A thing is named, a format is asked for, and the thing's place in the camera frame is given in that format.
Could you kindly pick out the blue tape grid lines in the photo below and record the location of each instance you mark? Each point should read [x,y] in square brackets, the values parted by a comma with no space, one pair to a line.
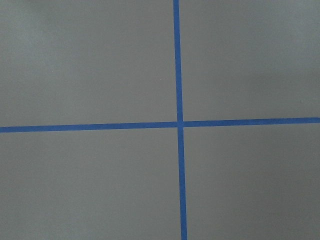
[159,119]

